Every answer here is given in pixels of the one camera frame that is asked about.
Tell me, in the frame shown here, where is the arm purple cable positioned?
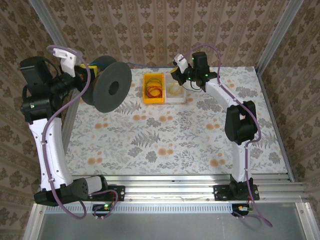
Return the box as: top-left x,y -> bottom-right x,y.
182,44 -> 273,228
41,44 -> 119,221

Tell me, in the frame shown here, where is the aluminium table side rail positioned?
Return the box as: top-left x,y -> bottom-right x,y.
254,66 -> 296,183
59,87 -> 83,161

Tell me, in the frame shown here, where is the small black controller board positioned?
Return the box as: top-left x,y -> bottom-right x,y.
92,203 -> 114,218
231,203 -> 251,217

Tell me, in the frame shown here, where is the grey metal lower shelf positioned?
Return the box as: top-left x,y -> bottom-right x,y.
23,202 -> 320,240

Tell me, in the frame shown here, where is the yellow cable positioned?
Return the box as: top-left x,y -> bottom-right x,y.
167,81 -> 184,96

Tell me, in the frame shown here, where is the black cable spool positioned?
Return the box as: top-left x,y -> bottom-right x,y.
81,55 -> 132,114

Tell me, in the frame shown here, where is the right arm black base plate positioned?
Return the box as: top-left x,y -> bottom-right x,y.
213,184 -> 260,202

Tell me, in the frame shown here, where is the white plastic bin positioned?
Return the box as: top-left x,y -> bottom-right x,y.
164,72 -> 188,104

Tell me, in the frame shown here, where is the aluminium mounting rail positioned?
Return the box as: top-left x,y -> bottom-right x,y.
36,174 -> 311,205

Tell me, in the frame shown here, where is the floral patterned table cover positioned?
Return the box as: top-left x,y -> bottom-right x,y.
63,66 -> 288,176

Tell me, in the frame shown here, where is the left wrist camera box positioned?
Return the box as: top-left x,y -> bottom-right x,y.
51,46 -> 82,78

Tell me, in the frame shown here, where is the green cable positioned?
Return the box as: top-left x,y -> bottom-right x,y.
146,77 -> 164,88

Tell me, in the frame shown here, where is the white slotted cable duct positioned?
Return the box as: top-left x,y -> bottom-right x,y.
44,205 -> 235,215

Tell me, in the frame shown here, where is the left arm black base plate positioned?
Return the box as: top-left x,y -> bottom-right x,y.
82,185 -> 126,202

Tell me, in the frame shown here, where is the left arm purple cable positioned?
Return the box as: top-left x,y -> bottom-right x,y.
41,44 -> 119,221

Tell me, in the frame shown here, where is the aluminium frame post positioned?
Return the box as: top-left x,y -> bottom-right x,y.
256,0 -> 305,74
27,0 -> 66,51

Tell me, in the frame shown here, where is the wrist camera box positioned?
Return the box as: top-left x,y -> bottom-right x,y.
173,53 -> 189,74
51,46 -> 82,78

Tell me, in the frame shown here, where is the yellow plastic bin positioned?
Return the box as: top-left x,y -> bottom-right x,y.
142,73 -> 166,105

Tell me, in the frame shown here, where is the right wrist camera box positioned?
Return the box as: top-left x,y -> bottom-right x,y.
173,53 -> 189,74

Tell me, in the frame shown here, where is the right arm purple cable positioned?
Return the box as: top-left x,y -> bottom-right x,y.
182,44 -> 273,228

